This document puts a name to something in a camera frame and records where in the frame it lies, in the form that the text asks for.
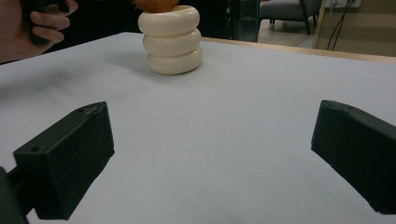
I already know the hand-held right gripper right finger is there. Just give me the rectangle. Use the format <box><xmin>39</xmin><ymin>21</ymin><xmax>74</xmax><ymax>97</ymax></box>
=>
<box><xmin>310</xmin><ymin>99</ymin><xmax>396</xmax><ymax>216</ymax></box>

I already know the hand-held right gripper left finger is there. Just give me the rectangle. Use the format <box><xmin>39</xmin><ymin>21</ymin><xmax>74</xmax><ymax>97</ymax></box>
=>
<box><xmin>12</xmin><ymin>101</ymin><xmax>116</xmax><ymax>221</ymax></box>

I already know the wooden hairbrush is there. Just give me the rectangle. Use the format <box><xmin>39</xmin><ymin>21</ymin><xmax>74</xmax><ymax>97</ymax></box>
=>
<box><xmin>132</xmin><ymin>0</ymin><xmax>181</xmax><ymax>14</ymax></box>

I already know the cream ringed ceramic holder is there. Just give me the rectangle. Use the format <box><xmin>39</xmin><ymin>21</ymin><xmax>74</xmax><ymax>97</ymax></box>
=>
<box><xmin>137</xmin><ymin>5</ymin><xmax>204</xmax><ymax>77</ymax></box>

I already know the grey armchair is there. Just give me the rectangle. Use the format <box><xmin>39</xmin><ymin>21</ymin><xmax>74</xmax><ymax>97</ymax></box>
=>
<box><xmin>259</xmin><ymin>0</ymin><xmax>323</xmax><ymax>35</ymax></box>

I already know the dark partition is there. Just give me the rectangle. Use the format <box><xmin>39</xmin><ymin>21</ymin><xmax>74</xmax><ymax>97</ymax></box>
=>
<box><xmin>46</xmin><ymin>0</ymin><xmax>262</xmax><ymax>53</ymax></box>

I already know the black cable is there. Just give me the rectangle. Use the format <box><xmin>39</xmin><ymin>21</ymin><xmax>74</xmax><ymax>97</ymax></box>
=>
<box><xmin>326</xmin><ymin>4</ymin><xmax>349</xmax><ymax>51</ymax></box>
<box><xmin>332</xmin><ymin>0</ymin><xmax>357</xmax><ymax>51</ymax></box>

